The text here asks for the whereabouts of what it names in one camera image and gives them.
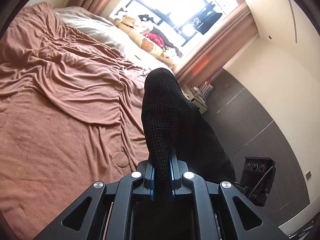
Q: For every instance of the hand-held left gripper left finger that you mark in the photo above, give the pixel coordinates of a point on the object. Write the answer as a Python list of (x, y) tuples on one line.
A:
[(146, 177)]

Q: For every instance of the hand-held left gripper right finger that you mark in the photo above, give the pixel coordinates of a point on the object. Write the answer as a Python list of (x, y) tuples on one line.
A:
[(178, 177)]

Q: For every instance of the black knit pants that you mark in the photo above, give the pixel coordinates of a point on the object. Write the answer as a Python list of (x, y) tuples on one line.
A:
[(162, 117)]

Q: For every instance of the white nightstand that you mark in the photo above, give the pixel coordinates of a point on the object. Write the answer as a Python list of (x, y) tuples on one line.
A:
[(200, 107)]

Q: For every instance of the white rack on nightstand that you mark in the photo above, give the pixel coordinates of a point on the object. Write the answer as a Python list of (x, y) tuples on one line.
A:
[(206, 86)]

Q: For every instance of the brown blanket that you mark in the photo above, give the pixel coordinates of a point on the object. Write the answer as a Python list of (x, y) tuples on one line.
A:
[(62, 105)]

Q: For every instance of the bear print bolster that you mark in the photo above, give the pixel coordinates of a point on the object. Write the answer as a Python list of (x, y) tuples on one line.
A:
[(147, 45)]

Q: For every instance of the red garment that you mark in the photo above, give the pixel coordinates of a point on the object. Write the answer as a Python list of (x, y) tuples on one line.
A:
[(155, 38)]

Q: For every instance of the grey bed sheet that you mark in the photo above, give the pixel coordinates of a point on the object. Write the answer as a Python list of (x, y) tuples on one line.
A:
[(100, 27)]

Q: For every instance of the hanging black clothes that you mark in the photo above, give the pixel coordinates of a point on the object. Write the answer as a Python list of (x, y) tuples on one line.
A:
[(207, 20)]

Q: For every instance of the black and white plush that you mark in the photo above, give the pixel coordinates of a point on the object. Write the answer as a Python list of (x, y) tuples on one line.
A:
[(146, 18)]

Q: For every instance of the wall outlet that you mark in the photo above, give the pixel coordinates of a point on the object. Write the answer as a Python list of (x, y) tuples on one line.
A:
[(309, 174)]

